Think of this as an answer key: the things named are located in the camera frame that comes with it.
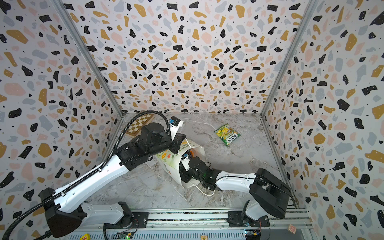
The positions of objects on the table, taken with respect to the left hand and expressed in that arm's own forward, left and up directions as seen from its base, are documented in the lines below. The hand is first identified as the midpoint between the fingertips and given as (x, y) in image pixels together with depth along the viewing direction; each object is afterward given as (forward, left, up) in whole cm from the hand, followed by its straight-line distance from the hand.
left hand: (185, 134), depth 67 cm
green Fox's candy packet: (+23, -26, -32) cm, 47 cm away
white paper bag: (-6, +8, -15) cm, 18 cm away
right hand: (-5, +6, -21) cm, 23 cm away
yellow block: (-35, +46, -31) cm, 65 cm away
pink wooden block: (-33, -50, -32) cm, 68 cm away
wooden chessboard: (+31, +41, -32) cm, 60 cm away
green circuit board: (-34, +30, -34) cm, 57 cm away
